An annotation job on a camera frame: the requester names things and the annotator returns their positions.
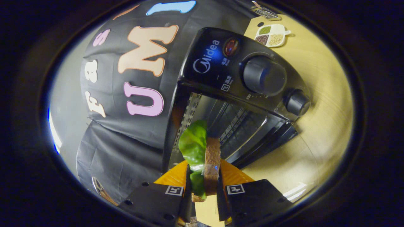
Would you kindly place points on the divided plate with beans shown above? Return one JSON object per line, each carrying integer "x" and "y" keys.
{"x": 272, "y": 34}

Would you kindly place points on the black backdrop cloth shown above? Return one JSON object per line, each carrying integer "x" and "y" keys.
{"x": 126, "y": 151}

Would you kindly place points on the smartphone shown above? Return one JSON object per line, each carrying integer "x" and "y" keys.
{"x": 101, "y": 189}

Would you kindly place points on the metal oven rack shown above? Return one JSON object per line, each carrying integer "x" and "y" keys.
{"x": 243, "y": 126}

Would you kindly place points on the black toaster oven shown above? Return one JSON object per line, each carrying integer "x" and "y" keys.
{"x": 214, "y": 53}

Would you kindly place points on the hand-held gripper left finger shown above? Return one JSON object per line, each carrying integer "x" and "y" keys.
{"x": 157, "y": 201}

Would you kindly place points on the small wooden stick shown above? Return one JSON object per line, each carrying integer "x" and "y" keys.
{"x": 256, "y": 3}

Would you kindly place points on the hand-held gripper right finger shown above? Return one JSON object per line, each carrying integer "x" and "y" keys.
{"x": 252, "y": 198}

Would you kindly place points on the lettuce bread sandwich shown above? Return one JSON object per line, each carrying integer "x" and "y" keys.
{"x": 212, "y": 157}

